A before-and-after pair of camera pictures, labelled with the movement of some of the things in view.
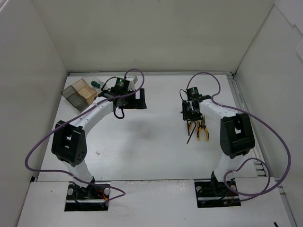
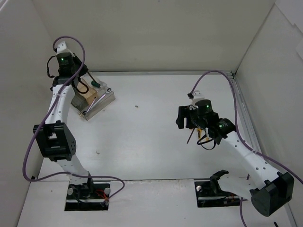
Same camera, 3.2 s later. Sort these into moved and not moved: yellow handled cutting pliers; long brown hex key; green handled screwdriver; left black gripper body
Moved: left black gripper body
Not moved: yellow handled cutting pliers; long brown hex key; green handled screwdriver
